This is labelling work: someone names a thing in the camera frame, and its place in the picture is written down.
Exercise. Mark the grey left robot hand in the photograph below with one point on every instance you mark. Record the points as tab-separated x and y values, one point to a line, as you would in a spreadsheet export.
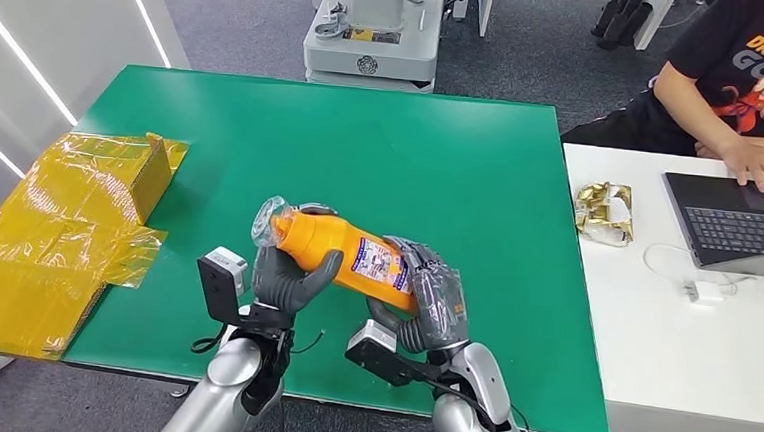
281	288

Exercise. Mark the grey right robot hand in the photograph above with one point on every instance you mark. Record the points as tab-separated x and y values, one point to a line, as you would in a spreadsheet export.
439	304

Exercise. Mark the orange bottle with clear cap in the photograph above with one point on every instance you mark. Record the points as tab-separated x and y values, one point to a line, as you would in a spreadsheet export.
327	251

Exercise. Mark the person's right forearm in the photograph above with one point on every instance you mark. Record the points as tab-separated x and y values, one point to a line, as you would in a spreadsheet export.
694	111

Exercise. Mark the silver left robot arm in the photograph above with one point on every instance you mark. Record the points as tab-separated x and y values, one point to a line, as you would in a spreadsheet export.
225	391

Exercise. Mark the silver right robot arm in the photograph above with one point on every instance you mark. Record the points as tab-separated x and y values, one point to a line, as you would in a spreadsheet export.
476	406

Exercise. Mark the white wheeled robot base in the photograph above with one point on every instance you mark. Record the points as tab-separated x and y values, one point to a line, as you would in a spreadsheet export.
373	41

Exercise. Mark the crumpled gold foil wrapper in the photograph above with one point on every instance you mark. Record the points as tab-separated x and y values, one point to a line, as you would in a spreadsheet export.
602	213

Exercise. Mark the yellow film wrapped cardboard box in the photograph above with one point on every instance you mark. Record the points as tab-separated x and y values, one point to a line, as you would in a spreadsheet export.
55	234

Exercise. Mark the white charger adapter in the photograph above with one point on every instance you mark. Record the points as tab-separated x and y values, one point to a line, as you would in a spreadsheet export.
703	290

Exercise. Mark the white furniture legs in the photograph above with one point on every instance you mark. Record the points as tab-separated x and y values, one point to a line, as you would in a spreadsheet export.
484	8

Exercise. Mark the dark grey laptop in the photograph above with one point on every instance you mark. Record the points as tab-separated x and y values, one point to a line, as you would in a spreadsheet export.
739	230

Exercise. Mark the person's right hand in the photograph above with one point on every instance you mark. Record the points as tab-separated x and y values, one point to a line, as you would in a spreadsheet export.
760	165

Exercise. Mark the person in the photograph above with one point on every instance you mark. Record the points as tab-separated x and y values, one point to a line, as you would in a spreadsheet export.
743	70

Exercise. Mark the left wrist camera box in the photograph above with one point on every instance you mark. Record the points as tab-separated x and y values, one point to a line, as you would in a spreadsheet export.
218	287

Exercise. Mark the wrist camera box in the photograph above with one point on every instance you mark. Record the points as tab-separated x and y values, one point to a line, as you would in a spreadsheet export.
380	354
218	287

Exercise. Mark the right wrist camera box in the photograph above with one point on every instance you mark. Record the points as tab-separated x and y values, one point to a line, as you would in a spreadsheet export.
380	354

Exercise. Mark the white desk post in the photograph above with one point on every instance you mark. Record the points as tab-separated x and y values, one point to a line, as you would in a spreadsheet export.
653	18

